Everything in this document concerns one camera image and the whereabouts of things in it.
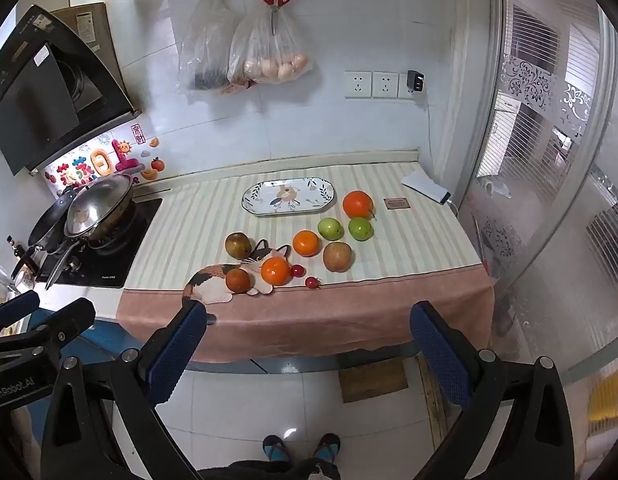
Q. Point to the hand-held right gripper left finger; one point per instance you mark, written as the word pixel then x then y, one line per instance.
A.
pixel 179 355

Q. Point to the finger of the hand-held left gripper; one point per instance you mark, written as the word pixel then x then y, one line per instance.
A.
pixel 16 307
pixel 69 322

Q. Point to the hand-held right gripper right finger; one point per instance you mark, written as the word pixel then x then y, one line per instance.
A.
pixel 439 360

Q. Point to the small brown round fruit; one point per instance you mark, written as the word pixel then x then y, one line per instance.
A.
pixel 237 280

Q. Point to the dark greenish brown apple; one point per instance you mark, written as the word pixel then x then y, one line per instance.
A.
pixel 238 245

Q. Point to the small orange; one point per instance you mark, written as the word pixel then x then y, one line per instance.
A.
pixel 307 243
pixel 275 270

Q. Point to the reddish brown apple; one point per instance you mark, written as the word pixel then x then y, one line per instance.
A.
pixel 338 256

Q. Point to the green apple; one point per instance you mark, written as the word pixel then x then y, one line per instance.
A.
pixel 330 229
pixel 360 228

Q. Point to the large orange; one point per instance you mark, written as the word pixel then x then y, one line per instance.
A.
pixel 358 204

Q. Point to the floral ceramic plate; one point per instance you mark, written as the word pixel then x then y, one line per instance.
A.
pixel 289 196

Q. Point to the brown floor mat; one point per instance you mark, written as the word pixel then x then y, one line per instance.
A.
pixel 373 380

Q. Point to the cat-shaped mat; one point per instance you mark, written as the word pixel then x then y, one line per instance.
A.
pixel 209 285

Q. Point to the black glass stove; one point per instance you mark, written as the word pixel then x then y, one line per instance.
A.
pixel 119 260

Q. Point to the striped pink tablecloth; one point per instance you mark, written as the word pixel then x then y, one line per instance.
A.
pixel 389 290

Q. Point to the black frying pan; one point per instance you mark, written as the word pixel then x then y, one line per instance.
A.
pixel 49 222

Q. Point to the steel wok with lid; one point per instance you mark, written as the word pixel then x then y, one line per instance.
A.
pixel 99 205

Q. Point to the person's left shoe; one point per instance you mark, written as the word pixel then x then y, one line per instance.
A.
pixel 276 450

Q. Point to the person's shoe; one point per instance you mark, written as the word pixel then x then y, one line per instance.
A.
pixel 326 447
pixel 276 450

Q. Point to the person's right shoe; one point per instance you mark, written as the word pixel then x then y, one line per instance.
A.
pixel 326 447

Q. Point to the small red cherry tomato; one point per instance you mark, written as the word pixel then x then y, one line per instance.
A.
pixel 313 283
pixel 297 270

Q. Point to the person's dark trousers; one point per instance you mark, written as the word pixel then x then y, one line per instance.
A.
pixel 269 471

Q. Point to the brown tablecloth label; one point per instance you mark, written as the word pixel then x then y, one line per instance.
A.
pixel 395 204

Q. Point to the yellow basket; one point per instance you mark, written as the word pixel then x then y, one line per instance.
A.
pixel 606 400

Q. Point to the white power bank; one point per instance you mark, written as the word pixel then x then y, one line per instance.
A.
pixel 424 186

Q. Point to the frosted glass sliding door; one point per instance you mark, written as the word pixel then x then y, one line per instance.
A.
pixel 539 160

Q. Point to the black range hood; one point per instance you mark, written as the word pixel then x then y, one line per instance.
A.
pixel 39 85

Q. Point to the black plug charger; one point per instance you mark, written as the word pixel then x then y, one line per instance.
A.
pixel 415 81

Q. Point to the brown water heater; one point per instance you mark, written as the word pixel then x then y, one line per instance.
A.
pixel 94 25

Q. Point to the clear plastic bag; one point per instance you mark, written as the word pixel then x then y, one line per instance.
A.
pixel 204 45

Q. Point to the plastic bag of eggs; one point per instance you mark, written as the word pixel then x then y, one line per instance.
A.
pixel 269 55

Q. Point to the colourful wall stickers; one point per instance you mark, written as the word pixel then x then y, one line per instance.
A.
pixel 99 162

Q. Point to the white wall socket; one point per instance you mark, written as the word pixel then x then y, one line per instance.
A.
pixel 385 84
pixel 357 84
pixel 402 87

